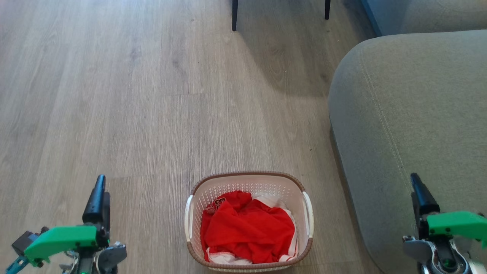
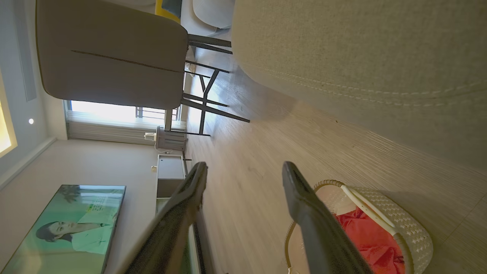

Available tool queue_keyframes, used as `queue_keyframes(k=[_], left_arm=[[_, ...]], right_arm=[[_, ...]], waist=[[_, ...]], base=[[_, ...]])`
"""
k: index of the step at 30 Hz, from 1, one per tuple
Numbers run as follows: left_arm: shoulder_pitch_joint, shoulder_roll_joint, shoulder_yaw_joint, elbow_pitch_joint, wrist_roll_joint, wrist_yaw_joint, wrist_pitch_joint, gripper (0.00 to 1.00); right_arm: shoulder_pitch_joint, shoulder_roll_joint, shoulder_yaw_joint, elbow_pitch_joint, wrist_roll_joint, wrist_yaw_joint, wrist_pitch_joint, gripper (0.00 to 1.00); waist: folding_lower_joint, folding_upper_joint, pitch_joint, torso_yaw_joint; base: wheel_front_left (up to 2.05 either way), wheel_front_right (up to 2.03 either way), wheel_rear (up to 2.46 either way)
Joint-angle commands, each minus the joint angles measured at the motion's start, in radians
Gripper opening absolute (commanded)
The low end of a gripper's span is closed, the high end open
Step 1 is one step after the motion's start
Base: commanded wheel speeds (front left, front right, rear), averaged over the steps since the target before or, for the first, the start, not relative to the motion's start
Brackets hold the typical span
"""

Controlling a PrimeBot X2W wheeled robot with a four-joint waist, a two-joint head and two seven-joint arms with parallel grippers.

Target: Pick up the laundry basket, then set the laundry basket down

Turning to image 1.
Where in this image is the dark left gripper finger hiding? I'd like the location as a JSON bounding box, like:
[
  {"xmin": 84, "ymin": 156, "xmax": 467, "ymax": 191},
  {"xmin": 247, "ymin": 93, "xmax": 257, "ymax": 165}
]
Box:
[
  {"xmin": 82, "ymin": 175, "xmax": 106, "ymax": 224},
  {"xmin": 100, "ymin": 192, "xmax": 111, "ymax": 240}
]

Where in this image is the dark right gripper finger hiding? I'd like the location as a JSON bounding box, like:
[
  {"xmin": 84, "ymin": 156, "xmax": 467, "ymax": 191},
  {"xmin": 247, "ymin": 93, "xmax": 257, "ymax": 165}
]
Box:
[
  {"xmin": 412, "ymin": 193, "xmax": 430, "ymax": 239},
  {"xmin": 410, "ymin": 173, "xmax": 440, "ymax": 215}
]

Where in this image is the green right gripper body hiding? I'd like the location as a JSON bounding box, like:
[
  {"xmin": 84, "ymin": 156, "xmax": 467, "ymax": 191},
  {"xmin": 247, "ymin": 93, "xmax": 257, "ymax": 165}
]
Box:
[{"xmin": 427, "ymin": 211, "xmax": 487, "ymax": 248}]

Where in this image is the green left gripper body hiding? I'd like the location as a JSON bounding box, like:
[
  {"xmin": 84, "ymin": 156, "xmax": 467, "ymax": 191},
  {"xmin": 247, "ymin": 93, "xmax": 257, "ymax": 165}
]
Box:
[{"xmin": 24, "ymin": 225, "xmax": 110, "ymax": 267}]

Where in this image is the white perforated laundry basket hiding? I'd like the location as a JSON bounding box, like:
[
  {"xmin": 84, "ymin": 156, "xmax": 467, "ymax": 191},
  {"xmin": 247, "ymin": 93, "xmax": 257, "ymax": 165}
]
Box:
[{"xmin": 185, "ymin": 171, "xmax": 314, "ymax": 273}]

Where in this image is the grey fabric sofa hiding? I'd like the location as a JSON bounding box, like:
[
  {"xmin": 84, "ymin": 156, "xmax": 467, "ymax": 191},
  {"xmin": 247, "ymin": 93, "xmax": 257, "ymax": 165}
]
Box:
[{"xmin": 328, "ymin": 30, "xmax": 487, "ymax": 274}]

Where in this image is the red jersey garment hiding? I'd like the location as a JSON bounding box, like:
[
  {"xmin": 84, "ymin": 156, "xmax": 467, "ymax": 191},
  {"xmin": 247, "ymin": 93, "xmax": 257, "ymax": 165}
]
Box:
[{"xmin": 201, "ymin": 191, "xmax": 296, "ymax": 264}]

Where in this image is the grey blue-edged sofa section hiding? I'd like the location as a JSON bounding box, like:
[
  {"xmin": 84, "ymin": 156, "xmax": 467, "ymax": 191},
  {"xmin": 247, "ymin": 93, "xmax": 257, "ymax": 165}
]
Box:
[{"xmin": 361, "ymin": 0, "xmax": 487, "ymax": 37}]

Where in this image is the teal plug left camera cable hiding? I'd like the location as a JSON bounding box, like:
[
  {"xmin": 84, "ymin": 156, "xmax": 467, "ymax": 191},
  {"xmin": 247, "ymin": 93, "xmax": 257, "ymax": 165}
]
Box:
[{"xmin": 6, "ymin": 256, "xmax": 28, "ymax": 274}]

